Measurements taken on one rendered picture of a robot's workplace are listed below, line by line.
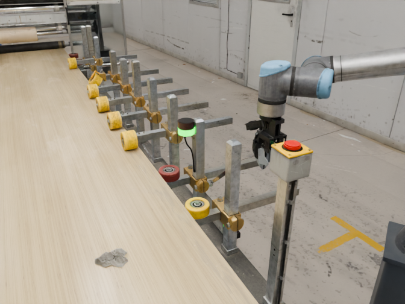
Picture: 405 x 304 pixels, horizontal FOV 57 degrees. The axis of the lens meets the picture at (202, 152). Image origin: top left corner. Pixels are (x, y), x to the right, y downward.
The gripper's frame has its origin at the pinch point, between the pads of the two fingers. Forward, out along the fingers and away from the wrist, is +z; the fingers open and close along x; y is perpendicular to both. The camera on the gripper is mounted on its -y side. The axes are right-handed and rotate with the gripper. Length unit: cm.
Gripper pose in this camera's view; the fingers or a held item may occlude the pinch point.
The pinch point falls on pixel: (262, 164)
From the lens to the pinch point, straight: 133.8
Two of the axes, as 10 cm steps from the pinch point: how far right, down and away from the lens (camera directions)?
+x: 8.9, -2.1, 4.1
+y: 4.6, 4.0, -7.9
